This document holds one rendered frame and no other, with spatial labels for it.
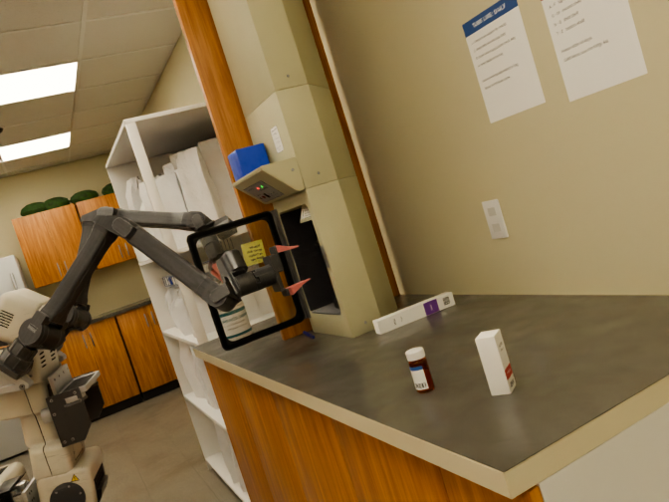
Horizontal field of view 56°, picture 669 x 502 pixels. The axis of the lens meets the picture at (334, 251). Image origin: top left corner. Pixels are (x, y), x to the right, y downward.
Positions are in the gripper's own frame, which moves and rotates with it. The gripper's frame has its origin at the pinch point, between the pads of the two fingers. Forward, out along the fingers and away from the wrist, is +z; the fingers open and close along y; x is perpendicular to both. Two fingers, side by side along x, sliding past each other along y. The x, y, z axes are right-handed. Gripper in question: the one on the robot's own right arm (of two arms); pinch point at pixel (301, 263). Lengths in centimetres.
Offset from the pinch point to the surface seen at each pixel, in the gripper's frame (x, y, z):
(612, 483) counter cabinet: -94, -41, -2
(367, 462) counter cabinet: -40, -43, -16
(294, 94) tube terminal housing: 6, 48, 18
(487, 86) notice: -31, 29, 55
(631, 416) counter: -94, -34, 5
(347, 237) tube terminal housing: 8.3, 2.1, 20.3
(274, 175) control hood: 7.3, 26.3, 4.0
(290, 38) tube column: 6, 64, 23
